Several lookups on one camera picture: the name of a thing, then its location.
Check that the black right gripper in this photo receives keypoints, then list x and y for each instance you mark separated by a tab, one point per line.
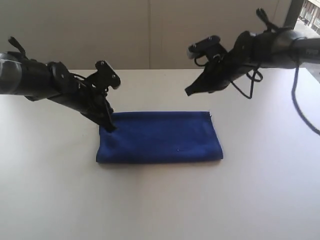
218	74

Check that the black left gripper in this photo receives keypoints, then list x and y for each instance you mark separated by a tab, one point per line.
90	103

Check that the blue microfiber towel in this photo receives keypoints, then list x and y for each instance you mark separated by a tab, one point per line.
160	137

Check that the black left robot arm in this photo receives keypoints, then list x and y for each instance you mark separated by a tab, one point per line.
23	76

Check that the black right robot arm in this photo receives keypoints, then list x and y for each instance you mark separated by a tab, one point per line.
284	48

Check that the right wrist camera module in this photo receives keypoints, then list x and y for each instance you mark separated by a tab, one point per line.
209	47

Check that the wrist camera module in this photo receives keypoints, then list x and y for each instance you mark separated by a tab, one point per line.
209	47
104	77

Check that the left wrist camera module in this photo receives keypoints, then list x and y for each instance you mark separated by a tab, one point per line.
104	77

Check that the dark window frame post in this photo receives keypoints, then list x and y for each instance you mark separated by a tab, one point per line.
293	13

